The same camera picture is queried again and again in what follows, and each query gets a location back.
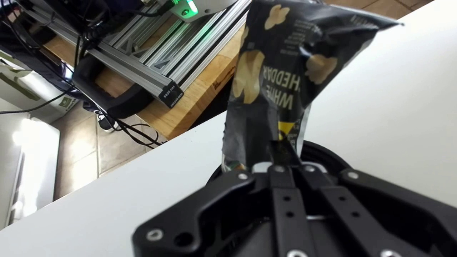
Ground black popcorn packet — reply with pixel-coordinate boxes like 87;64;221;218
220;0;401;174

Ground black floor cables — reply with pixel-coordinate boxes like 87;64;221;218
0;87;164;150

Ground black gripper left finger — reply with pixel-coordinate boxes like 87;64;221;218
131;162;311;257

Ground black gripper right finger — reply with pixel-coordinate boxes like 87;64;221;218
287;161;457;257

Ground aluminium profile frame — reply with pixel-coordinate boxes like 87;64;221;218
18;0;253;110

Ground wooden board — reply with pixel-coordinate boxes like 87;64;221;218
41;25;248;140

